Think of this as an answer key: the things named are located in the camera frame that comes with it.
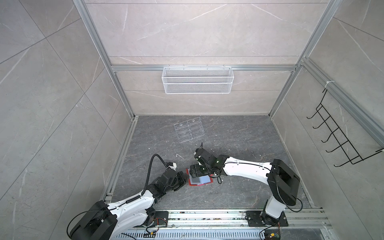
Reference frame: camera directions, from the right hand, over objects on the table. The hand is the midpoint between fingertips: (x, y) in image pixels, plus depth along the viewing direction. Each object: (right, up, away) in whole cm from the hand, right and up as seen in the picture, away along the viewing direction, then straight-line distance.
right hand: (195, 170), depth 85 cm
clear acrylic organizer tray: (-4, +24, +20) cm, 31 cm away
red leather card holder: (+3, -6, +1) cm, 7 cm away
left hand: (-2, -1, -2) cm, 3 cm away
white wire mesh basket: (+2, +57, +16) cm, 60 cm away
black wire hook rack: (+64, +14, -26) cm, 70 cm away
